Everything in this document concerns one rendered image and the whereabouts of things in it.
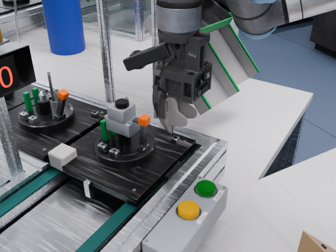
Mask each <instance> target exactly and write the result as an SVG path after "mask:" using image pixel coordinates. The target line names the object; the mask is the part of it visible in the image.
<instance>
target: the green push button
mask: <svg viewBox="0 0 336 252"><path fill-rule="evenodd" d="M196 192H197V193H198V194H199V195H201V196H204V197H209V196H212V195H214V194H215V192H216V185H215V184H214V183H213V182H212V181H209V180H201V181H199V182H198V183H197V184H196Z"/></svg>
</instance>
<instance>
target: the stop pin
mask: <svg viewBox="0 0 336 252"><path fill-rule="evenodd" d="M83 185H84V191H85V196H86V197H88V198H91V197H93V196H94V192H93V185H92V181H91V180H88V179H86V180H85V181H84V182H83Z"/></svg>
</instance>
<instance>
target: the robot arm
mask: <svg viewBox="0 0 336 252"><path fill-rule="evenodd" d="M225 1H226V3H227V5H228V7H229V9H230V11H231V14H232V16H233V20H234V23H235V25H236V26H237V28H238V29H239V30H240V31H241V33H242V34H243V35H245V36H246V37H247V38H250V39H254V40H259V39H263V38H266V37H268V36H269V35H270V34H271V33H272V32H274V30H275V29H276V27H277V26H280V25H284V24H287V23H291V22H294V21H298V20H301V19H305V18H308V17H312V16H315V15H319V14H323V13H326V12H330V11H333V10H336V0H225ZM202 3H203V0H156V27H157V28H158V29H157V34H158V38H159V39H160V40H161V41H163V43H160V44H158V45H155V46H152V47H150V48H147V49H145V50H135V51H133V52H132V53H131V54H130V55H129V57H127V58H125V59H124V60H123V64H124V66H125V68H126V70H127V71H131V70H134V69H135V70H141V69H143V68H144V67H145V66H146V65H149V64H152V63H155V62H157V64H158V65H157V66H156V69H155V71H154V76H153V85H152V88H153V92H152V103H153V107H154V110H155V113H156V115H157V117H158V118H159V120H160V122H161V124H162V126H163V127H164V128H165V130H166V131H167V132H168V133H170V134H172V133H173V132H174V130H175V127H176V126H181V127H185V126H186V125H187V124H188V119H194V118H195V117H196V116H197V110H196V109H195V108H194V107H193V106H191V105H190V104H193V103H194V102H195V101H196V100H197V99H198V98H199V97H201V96H202V95H203V94H204V93H205V92H207V91H208V90H210V89H211V81H212V67H213V63H210V62H207V61H205V44H206V43H208V42H209V41H210V33H207V32H202V31H200V28H201V21H202Z"/></svg>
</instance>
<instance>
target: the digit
mask: <svg viewBox="0 0 336 252"><path fill-rule="evenodd" d="M18 87H20V82H19V78H18V73H17V69H16V65H15V61H14V56H13V54H12V55H9V56H7V57H4V58H1V59H0V95H3V94H5V93H7V92H9V91H11V90H13V89H16V88H18Z"/></svg>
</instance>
